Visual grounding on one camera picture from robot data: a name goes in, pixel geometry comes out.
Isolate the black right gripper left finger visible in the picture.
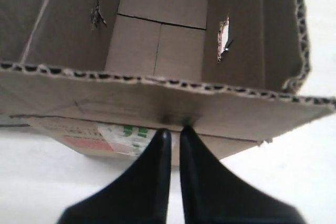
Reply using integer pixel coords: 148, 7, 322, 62
57, 129, 171, 223

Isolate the tall taped cardboard box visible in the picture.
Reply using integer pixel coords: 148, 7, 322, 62
1, 0, 335, 158

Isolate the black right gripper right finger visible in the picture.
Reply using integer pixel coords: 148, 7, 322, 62
180, 126, 305, 223

